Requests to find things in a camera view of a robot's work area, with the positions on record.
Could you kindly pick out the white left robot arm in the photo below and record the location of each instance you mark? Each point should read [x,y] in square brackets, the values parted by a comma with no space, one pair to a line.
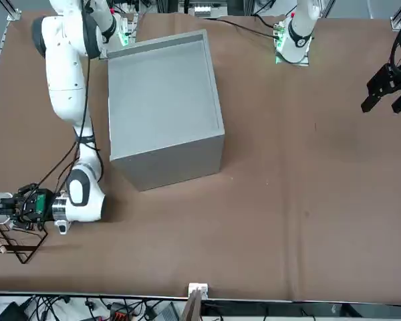
[299,30]

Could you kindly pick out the red black connector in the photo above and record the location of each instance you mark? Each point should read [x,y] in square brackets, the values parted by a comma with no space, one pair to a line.
[120,312]

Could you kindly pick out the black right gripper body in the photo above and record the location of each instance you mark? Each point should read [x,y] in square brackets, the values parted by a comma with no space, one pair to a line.
[48,217]

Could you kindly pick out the aluminium post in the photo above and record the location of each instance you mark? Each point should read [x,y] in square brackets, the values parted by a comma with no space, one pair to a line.
[197,291]

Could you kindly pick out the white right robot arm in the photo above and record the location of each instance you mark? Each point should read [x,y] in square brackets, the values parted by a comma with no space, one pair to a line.
[67,83]

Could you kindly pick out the gray metal cabinet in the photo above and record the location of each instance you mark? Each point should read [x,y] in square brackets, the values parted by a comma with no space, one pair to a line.
[160,100]

